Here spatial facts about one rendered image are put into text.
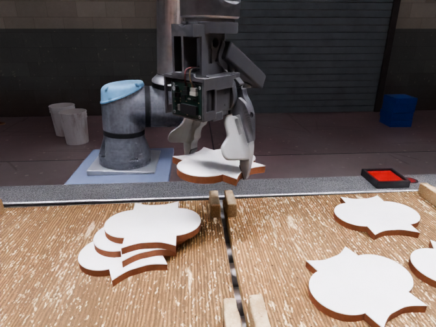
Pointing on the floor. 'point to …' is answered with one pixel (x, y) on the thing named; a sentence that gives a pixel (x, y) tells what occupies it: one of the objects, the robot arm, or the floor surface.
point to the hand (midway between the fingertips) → (217, 163)
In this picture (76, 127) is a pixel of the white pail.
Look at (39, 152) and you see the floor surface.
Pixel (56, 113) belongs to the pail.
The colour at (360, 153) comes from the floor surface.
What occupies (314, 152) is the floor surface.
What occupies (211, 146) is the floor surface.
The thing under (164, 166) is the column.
